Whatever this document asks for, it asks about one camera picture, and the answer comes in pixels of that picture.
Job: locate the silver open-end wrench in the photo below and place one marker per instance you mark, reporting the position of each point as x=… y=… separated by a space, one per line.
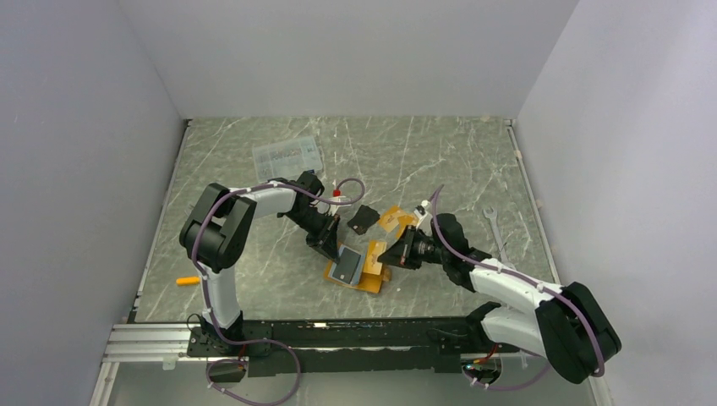
x=491 y=215

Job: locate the clear plastic organizer box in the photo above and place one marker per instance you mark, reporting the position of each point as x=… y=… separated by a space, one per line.
x=287 y=159

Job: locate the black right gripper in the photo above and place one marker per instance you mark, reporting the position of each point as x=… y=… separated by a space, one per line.
x=399 y=253

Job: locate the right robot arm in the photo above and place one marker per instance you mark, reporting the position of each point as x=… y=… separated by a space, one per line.
x=563 y=324

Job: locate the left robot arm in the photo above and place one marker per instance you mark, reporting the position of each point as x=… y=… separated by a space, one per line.
x=217 y=229

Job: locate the orange-handled screwdriver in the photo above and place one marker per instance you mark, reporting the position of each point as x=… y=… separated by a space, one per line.
x=187 y=281

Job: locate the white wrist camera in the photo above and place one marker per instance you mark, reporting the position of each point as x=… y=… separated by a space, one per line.
x=422 y=212
x=336 y=202

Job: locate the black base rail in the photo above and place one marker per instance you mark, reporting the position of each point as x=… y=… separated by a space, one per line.
x=439 y=344

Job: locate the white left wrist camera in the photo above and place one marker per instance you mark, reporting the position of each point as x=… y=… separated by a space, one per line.
x=336 y=202

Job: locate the black VIP card top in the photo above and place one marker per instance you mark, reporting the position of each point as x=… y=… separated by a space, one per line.
x=348 y=268

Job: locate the orange leather card holder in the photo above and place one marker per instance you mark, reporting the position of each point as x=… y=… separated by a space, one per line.
x=367 y=283

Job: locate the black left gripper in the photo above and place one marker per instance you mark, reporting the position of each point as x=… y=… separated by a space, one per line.
x=325 y=240

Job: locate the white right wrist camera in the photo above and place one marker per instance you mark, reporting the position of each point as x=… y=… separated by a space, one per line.
x=422 y=212

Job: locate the small orange card sleeve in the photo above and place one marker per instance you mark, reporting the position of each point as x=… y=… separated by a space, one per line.
x=404 y=221

